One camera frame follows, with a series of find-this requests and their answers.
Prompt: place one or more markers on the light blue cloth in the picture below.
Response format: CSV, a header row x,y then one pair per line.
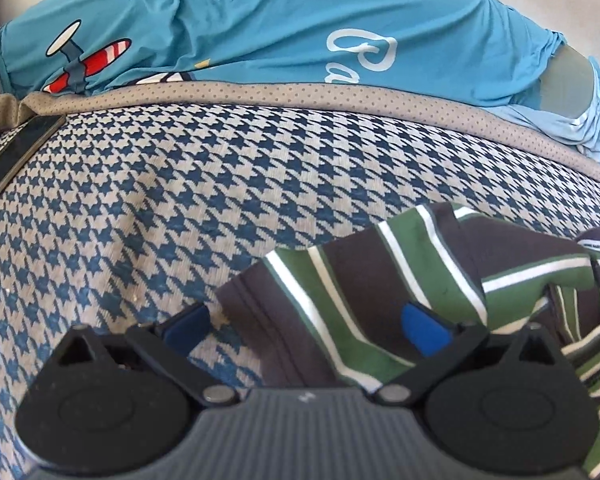
x,y
570,130

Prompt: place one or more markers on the blue beige houndstooth blanket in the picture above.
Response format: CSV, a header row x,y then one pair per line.
x,y
205,185

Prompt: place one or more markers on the gold edged smartphone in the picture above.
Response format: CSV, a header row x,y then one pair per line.
x,y
22,155

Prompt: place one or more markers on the teal airplane print shirt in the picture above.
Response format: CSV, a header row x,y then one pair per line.
x,y
255,15

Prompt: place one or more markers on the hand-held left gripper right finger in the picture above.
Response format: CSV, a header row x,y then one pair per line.
x,y
422,327

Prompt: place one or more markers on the green grey striped shirt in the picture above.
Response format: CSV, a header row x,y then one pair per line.
x,y
360,280

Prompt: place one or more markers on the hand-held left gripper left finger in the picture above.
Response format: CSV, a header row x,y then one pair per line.
x,y
186,327

